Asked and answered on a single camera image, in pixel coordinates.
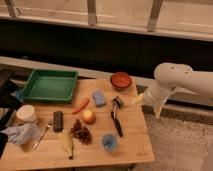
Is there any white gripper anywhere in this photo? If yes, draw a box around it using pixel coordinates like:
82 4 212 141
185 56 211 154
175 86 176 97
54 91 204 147
132 89 166 118

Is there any black handled dish brush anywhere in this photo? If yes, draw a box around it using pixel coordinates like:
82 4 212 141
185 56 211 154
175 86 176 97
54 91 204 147
111 96 124 137

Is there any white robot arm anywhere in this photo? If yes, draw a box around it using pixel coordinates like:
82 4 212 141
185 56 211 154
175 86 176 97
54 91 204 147
131 63 213 118

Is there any red bowl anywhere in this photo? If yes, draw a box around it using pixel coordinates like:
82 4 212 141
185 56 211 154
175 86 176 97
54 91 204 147
110 72 132 89

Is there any blue sponge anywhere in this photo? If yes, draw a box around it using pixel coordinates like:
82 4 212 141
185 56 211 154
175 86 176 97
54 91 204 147
92 91 106 107

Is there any blue cup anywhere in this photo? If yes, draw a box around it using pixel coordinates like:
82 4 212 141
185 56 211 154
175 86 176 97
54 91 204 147
102 134 117 151

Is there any yellow apple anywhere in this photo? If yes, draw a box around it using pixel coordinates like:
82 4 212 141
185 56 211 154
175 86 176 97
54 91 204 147
83 110 96 124

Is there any orange carrot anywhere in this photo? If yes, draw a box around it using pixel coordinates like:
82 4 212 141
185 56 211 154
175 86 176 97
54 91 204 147
72 97 89 114

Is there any dark grape bunch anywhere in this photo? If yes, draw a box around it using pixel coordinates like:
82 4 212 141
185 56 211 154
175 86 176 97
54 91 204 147
70 119 92 144

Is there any yellow banana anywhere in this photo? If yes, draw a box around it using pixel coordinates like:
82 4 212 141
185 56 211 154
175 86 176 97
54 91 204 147
59 130 74 160

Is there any dark chocolate bar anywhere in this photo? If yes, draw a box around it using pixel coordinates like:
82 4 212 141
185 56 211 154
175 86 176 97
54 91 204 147
53 111 63 132

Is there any green plastic tray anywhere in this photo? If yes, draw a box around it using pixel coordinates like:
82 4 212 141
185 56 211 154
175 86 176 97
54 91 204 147
22 70 78 103

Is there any metal spoon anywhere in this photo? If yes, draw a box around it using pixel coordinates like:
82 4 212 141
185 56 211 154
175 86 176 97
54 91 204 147
33 120 52 150

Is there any white round container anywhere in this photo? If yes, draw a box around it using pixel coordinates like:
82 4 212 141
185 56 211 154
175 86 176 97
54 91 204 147
16 105 37 122

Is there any light blue cloth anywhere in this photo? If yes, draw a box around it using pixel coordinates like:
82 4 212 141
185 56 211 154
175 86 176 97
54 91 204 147
2 123 41 146

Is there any black chair at left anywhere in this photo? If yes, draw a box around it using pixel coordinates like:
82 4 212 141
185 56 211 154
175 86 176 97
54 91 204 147
0 69 22 158

